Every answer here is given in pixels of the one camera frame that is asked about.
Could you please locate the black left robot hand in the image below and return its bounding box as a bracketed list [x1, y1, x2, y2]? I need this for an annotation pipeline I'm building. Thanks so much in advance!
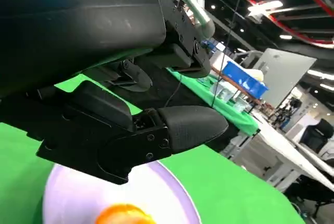
[0, 0, 230, 185]

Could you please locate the orange white toy bread roll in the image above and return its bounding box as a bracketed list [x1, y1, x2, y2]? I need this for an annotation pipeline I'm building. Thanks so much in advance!
[94, 203, 157, 224]

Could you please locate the black table skirt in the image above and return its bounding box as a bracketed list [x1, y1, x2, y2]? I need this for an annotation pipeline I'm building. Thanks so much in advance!
[146, 67, 235, 154]

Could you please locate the lilac plate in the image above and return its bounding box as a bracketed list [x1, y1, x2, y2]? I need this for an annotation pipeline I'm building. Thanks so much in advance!
[42, 159, 202, 224]

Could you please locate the green table cloth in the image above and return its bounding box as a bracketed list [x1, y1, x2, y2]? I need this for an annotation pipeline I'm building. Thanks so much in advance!
[166, 67, 261, 137]
[0, 74, 306, 224]

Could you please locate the blue printed box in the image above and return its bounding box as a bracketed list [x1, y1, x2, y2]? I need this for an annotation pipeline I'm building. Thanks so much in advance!
[221, 61, 269, 101]

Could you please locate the white desk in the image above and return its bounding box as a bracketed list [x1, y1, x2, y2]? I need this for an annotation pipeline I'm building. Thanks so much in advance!
[221, 109, 334, 193]

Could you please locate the thin black hanging cable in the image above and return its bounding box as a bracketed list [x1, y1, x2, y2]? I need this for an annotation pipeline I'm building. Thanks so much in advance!
[165, 74, 183, 108]

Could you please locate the red hoop frame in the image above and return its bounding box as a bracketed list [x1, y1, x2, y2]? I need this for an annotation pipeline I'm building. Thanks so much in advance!
[219, 0, 334, 50]

